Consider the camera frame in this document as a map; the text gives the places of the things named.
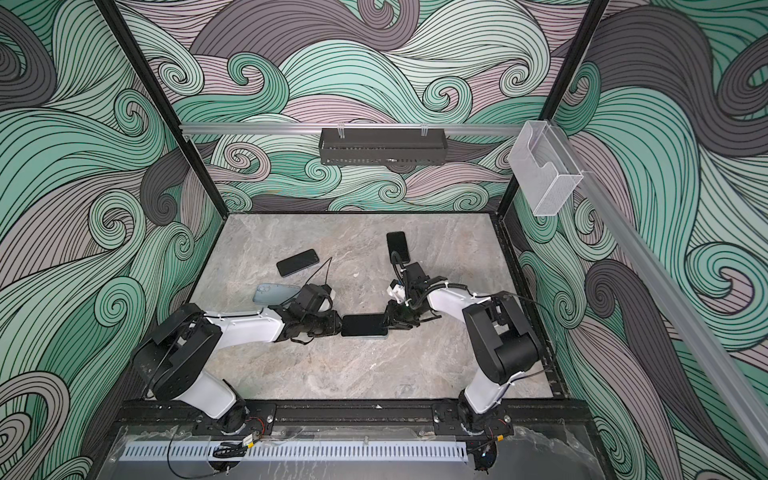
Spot black phone case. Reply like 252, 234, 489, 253
386, 231, 410, 264

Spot black smartphone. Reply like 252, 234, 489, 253
341, 313, 388, 338
276, 249, 319, 278

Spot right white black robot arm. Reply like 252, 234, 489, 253
383, 252, 543, 435

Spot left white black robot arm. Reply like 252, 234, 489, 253
130, 284, 341, 434

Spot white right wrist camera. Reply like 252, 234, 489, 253
387, 280, 406, 304

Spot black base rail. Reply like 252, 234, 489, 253
109, 398, 597, 438

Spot white slotted cable duct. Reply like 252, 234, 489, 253
118, 440, 469, 463

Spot black wall tray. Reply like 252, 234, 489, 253
318, 129, 448, 166

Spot clear acrylic wall holder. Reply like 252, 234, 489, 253
508, 121, 583, 217

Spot back aluminium rail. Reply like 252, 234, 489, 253
179, 121, 523, 137

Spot aluminium rail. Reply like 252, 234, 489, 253
179, 121, 523, 137
551, 125, 767, 460

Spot right aluminium rail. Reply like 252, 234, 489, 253
551, 125, 767, 460

